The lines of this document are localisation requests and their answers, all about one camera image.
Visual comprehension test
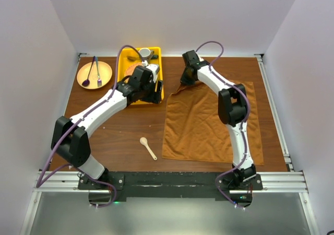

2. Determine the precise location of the orange cloth napkin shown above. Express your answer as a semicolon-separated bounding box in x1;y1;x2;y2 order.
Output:
161;79;264;166

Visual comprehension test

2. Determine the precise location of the purple metal spoon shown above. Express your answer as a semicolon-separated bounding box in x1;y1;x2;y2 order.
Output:
81;56;96;87

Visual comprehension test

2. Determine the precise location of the purple cable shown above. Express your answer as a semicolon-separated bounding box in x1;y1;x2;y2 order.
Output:
35;44;147;208
195;40;253;211

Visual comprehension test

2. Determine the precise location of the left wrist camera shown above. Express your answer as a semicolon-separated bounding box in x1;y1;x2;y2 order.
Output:
146;64;160;82

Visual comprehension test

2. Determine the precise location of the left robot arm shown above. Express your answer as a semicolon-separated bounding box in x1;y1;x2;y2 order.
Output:
51;64;163;189

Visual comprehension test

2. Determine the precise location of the dark green utensil in tray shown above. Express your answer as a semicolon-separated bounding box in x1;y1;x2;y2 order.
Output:
149;50;159;60

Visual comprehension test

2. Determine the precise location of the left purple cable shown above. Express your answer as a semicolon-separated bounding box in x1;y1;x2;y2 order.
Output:
35;44;147;208

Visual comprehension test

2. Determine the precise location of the beige round plate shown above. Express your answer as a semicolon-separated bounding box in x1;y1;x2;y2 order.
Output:
76;61;113;90

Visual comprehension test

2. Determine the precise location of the aluminium frame rail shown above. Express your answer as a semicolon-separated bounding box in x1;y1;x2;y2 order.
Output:
255;54;308;194

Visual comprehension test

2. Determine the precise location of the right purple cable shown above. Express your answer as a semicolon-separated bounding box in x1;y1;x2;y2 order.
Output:
195;40;253;211

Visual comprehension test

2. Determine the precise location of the white cup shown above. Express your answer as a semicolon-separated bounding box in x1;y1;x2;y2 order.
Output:
138;48;152;62

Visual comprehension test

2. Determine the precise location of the iridescent metal fork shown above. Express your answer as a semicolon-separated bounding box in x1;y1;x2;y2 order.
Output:
94;56;102;87

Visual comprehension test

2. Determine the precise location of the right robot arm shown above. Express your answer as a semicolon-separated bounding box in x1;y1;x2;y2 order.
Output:
181;50;256;190

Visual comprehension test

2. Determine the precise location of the woven orange round plate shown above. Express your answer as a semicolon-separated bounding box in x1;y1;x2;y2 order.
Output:
124;62;143;77

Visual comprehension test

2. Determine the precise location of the yellow plastic tray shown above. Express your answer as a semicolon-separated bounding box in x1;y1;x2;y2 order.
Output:
111;45;163;109

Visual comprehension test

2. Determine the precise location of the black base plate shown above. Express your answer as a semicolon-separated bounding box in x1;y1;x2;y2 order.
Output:
78;172;263;205

